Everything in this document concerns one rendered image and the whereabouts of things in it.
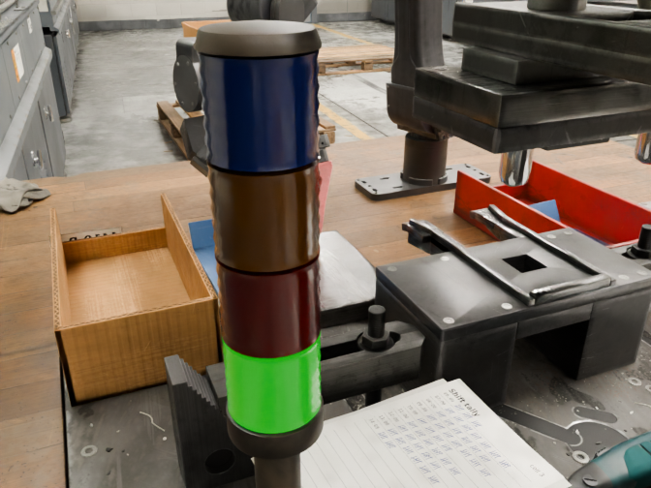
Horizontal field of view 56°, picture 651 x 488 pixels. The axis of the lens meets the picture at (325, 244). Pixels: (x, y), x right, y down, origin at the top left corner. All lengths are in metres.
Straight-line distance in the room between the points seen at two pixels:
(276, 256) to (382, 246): 0.53
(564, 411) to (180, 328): 0.30
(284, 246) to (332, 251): 0.47
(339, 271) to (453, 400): 0.24
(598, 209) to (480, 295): 0.36
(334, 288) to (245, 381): 0.37
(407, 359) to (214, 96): 0.28
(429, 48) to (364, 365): 0.52
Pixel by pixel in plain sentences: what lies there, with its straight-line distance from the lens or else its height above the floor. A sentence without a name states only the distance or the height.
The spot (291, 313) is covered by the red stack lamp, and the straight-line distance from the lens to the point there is 0.22.
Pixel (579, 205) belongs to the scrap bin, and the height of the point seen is 0.93.
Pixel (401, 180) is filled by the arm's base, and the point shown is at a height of 0.91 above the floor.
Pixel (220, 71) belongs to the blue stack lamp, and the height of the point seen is 1.19.
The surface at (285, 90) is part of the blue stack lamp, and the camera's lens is 0.19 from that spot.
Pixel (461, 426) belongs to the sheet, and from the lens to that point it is 0.41.
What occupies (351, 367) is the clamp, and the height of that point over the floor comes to 0.97.
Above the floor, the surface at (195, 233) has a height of 0.94.
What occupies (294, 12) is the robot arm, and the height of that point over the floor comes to 1.16.
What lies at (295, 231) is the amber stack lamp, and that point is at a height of 1.13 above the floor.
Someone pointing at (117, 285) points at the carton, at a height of 0.90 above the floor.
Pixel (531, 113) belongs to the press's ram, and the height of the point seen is 1.13.
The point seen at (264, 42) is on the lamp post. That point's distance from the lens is 0.18.
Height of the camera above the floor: 1.22
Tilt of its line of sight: 26 degrees down
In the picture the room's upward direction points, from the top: straight up
